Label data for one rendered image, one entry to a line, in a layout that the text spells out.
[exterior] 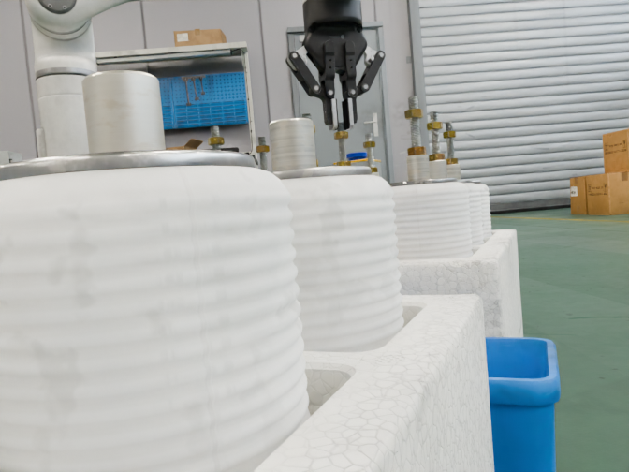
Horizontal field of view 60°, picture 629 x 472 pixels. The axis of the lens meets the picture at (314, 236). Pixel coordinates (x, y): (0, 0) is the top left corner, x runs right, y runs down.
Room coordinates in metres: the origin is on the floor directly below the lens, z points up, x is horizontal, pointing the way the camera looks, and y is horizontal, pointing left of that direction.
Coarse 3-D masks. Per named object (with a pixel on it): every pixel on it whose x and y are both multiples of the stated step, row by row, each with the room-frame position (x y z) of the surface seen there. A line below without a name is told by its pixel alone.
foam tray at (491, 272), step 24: (504, 240) 0.65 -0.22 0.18; (408, 264) 0.49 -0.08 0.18; (432, 264) 0.49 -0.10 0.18; (456, 264) 0.48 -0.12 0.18; (480, 264) 0.47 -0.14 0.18; (504, 264) 0.53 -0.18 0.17; (408, 288) 0.49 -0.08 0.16; (432, 288) 0.49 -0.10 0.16; (456, 288) 0.48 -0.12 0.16; (480, 288) 0.47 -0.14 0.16; (504, 288) 0.51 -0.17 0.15; (504, 312) 0.50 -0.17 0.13; (504, 336) 0.48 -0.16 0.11
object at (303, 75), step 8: (288, 56) 0.70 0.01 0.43; (296, 56) 0.69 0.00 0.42; (288, 64) 0.71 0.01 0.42; (296, 64) 0.69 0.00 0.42; (304, 64) 0.70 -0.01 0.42; (296, 72) 0.71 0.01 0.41; (304, 72) 0.69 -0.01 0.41; (304, 80) 0.70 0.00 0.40; (312, 80) 0.70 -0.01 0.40; (304, 88) 0.72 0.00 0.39; (312, 88) 0.70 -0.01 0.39; (320, 88) 0.70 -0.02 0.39; (312, 96) 0.72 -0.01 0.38
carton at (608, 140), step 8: (608, 136) 4.12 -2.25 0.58; (616, 136) 4.03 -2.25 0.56; (624, 136) 3.94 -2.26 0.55; (608, 144) 4.13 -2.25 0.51; (616, 144) 4.04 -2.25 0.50; (624, 144) 3.94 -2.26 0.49; (608, 152) 4.13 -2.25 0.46; (616, 152) 4.04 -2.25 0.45; (624, 152) 3.95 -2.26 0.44; (608, 160) 4.14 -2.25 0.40; (616, 160) 4.05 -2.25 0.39; (624, 160) 3.95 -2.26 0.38; (608, 168) 4.14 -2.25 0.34; (616, 168) 4.05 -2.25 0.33; (624, 168) 3.96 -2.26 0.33
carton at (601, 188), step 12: (588, 180) 4.17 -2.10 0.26; (600, 180) 4.00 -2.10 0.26; (612, 180) 3.90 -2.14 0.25; (624, 180) 3.90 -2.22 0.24; (588, 192) 4.18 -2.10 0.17; (600, 192) 4.01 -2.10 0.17; (612, 192) 3.90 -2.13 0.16; (624, 192) 3.91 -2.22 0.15; (588, 204) 4.19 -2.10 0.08; (600, 204) 4.02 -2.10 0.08; (612, 204) 3.90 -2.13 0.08; (624, 204) 3.90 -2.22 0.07
